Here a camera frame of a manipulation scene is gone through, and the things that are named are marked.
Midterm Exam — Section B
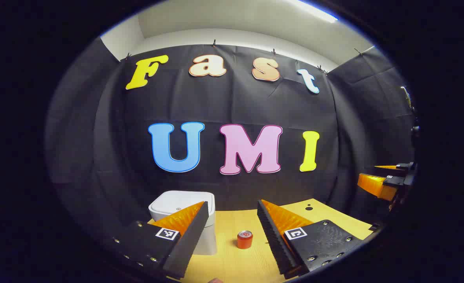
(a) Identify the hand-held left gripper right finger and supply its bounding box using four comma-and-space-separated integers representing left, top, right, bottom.
257, 199, 370, 280

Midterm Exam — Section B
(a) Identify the white desktop garbage bin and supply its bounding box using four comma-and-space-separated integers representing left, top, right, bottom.
148, 191, 218, 256

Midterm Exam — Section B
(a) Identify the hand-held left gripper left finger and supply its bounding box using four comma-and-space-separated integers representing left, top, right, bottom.
112, 201, 210, 280

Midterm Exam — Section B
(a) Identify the red pop can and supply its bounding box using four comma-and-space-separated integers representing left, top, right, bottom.
237, 230, 253, 250

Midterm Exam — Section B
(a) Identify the wooden desktop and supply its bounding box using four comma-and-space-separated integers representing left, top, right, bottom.
147, 198, 374, 283

